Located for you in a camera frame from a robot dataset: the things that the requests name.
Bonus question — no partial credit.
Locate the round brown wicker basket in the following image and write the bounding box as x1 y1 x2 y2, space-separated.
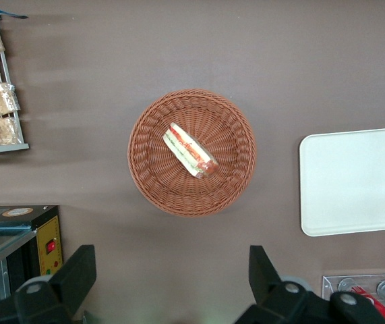
127 88 258 217

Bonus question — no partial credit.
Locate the cream plastic tray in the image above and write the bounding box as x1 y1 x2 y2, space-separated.
299 126 385 238

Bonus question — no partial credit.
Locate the blue tape strip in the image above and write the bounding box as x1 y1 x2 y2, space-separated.
0 8 30 20

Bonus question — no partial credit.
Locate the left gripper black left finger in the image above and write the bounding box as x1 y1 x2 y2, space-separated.
14 244 97 324

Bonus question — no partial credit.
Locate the wrapped triangle sandwich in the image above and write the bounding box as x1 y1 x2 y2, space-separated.
162 122 219 180

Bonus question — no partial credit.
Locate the black and yellow food warmer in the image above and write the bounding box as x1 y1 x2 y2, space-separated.
0 205 64 303

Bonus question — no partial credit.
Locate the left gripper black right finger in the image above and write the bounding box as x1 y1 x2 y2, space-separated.
234 244 331 324

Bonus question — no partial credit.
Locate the grey wire display rack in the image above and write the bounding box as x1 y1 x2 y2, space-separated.
0 8 30 157

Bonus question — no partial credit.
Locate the clear acrylic bottle rack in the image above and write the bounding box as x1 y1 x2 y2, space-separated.
321 273 385 324

